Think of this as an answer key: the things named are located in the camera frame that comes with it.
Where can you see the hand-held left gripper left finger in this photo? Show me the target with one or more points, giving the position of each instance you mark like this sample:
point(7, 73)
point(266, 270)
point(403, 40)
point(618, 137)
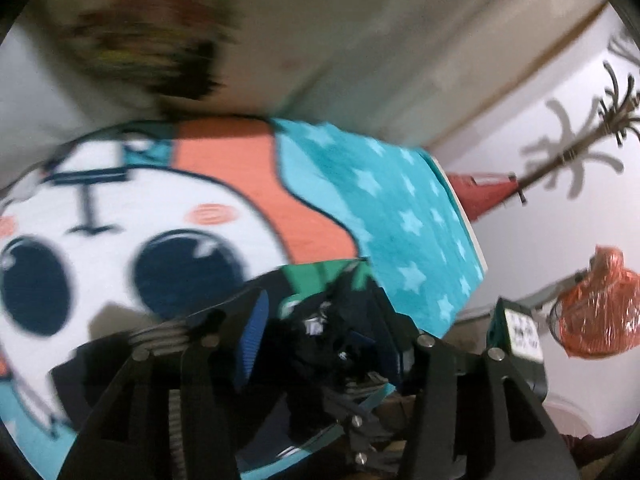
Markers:
point(254, 332)

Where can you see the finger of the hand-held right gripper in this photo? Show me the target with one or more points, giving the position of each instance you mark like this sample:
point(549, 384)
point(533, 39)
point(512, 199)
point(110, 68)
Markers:
point(357, 422)

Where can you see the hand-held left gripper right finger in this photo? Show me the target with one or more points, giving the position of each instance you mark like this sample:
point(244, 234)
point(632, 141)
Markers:
point(400, 360)

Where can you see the dark pants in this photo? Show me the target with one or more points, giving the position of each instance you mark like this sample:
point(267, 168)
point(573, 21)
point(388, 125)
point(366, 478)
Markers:
point(320, 340)

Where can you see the orange plastic bag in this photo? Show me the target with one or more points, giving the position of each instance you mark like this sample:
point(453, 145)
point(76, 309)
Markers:
point(595, 305)

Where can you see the printed cartoon blanket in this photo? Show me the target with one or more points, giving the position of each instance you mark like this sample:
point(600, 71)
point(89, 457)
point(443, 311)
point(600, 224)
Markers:
point(210, 195)

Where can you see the red cloth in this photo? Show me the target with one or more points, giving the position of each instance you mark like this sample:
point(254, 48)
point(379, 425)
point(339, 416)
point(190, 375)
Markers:
point(480, 192)

